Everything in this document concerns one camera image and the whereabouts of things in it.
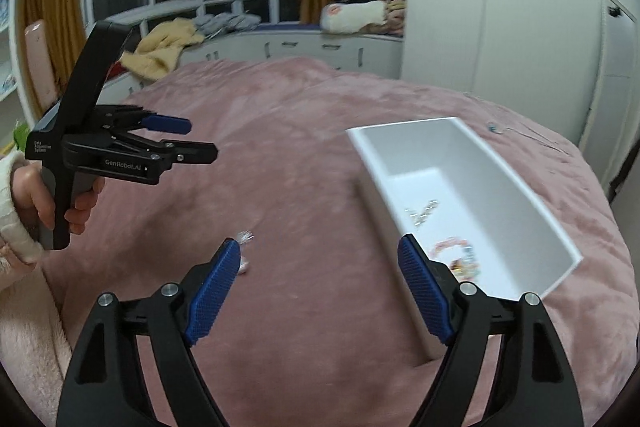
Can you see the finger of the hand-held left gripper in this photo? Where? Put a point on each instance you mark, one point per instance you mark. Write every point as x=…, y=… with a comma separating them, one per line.
x=167, y=123
x=195, y=152

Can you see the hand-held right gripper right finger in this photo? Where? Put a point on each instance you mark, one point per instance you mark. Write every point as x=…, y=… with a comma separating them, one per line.
x=425, y=292

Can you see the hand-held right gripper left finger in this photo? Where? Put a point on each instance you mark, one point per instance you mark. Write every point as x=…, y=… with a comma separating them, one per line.
x=212, y=292

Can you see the silver heart charm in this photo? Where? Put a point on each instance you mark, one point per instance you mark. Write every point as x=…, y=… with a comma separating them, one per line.
x=245, y=237

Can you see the pearl cluster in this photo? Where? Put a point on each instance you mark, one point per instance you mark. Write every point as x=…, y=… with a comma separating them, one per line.
x=422, y=212

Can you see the white rectangular box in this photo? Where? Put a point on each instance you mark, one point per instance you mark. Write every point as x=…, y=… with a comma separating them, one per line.
x=500, y=187

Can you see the person's left hand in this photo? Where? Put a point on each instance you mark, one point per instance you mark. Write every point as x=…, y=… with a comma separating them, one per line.
x=30, y=192

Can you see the red cloth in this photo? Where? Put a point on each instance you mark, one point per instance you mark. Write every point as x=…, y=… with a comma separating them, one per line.
x=117, y=69

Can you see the pink chair back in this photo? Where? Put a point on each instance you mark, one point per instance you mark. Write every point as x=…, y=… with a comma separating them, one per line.
x=42, y=67

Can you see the yellow fleece blanket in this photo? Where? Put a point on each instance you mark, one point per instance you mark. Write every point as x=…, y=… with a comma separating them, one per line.
x=160, y=49

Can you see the white open shelf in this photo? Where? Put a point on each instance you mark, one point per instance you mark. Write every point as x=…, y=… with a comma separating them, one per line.
x=10, y=57

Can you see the pink fluffy blanket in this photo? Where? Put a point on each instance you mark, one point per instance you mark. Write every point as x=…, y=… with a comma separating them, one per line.
x=300, y=132

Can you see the grey clothes pile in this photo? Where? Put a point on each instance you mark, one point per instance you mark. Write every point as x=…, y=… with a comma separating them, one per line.
x=225, y=23

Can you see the white drawer cabinet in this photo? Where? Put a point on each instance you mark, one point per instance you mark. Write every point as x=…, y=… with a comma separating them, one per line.
x=300, y=49

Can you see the pink fluffy robe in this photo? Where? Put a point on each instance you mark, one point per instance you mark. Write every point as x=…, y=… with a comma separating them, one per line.
x=30, y=337

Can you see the white flower print pillow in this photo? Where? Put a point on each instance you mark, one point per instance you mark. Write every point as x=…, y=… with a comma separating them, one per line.
x=350, y=18

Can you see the pile of plush clothes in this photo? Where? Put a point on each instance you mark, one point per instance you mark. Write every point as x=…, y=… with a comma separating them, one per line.
x=395, y=14

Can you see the white framed standing mirror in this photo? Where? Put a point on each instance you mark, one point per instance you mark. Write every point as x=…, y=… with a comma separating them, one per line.
x=617, y=82

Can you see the black hook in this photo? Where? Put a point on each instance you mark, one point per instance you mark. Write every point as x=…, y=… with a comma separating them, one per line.
x=614, y=11

